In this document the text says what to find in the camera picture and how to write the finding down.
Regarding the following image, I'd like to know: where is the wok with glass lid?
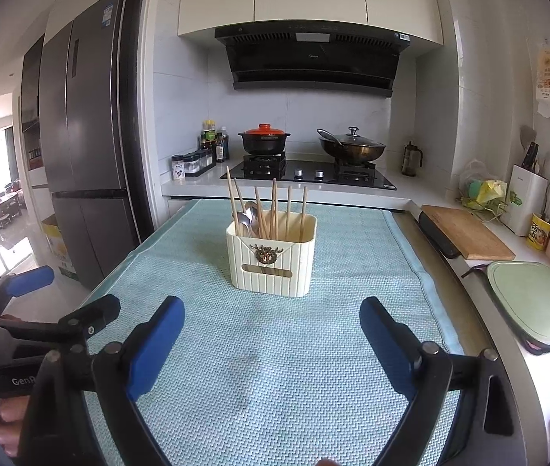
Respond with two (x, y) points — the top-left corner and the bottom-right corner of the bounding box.
(317, 126), (387, 166)

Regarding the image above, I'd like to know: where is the cream ribbed utensil holder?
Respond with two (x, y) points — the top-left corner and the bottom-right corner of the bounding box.
(225, 214), (318, 298)

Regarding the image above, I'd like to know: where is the cardboard box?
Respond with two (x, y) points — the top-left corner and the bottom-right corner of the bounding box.
(42, 214), (80, 281)

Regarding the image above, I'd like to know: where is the bunch of wooden chopsticks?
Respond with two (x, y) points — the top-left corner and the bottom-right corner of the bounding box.
(226, 165), (309, 243)

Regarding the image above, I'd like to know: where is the white knife holder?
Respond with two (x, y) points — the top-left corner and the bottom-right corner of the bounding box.
(504, 164), (550, 236)

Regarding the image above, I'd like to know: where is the wooden cutting board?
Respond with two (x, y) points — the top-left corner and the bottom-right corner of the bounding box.
(420, 204), (517, 261)

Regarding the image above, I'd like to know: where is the yellow noodle cup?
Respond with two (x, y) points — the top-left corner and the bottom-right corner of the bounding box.
(527, 212), (550, 252)

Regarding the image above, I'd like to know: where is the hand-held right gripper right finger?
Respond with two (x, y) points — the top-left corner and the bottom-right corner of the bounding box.
(359, 296), (521, 466)

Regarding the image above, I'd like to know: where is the grey spatula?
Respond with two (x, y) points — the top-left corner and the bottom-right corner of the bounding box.
(520, 125), (538, 156)

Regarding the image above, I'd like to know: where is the plastic bag with sponges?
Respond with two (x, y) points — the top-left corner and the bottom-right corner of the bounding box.
(458, 158), (523, 221)

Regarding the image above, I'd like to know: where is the black spice rack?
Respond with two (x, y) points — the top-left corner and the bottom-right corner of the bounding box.
(182, 160), (216, 178)

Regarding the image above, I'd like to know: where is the black clay pot red lid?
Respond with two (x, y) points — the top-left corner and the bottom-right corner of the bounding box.
(237, 123), (291, 156)

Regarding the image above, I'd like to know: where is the grey refrigerator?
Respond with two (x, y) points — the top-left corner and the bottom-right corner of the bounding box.
(38, 0), (141, 292)

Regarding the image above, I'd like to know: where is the black-handled knife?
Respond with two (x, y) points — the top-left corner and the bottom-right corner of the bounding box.
(521, 142), (540, 174)

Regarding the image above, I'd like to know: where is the black glass gas cooktop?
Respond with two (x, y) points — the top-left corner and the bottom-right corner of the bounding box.
(227, 154), (398, 191)

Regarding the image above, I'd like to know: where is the wooden dining table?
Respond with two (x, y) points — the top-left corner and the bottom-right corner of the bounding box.
(0, 182), (27, 234)

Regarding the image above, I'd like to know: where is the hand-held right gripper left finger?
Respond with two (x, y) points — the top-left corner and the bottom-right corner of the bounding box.
(15, 295), (186, 466)

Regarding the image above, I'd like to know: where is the oil bottle yellow cap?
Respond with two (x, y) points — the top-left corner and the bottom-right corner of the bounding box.
(201, 120), (218, 163)

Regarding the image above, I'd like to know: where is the light green cutting board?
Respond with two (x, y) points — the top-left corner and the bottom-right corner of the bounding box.
(486, 261), (550, 350)

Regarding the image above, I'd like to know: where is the black burner grate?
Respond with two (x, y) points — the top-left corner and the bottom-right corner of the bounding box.
(242, 151), (286, 179)
(335, 164), (377, 181)

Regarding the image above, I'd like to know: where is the glass french press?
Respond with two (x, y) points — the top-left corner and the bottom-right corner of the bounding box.
(401, 141), (423, 177)

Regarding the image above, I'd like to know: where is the teal woven mat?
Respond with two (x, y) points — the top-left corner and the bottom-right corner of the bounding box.
(78, 198), (465, 466)

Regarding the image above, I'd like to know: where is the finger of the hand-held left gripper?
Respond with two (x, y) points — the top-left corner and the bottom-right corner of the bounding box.
(0, 294), (121, 348)
(0, 266), (56, 312)

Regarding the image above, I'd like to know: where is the black range hood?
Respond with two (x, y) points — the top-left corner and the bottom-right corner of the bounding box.
(214, 20), (412, 98)

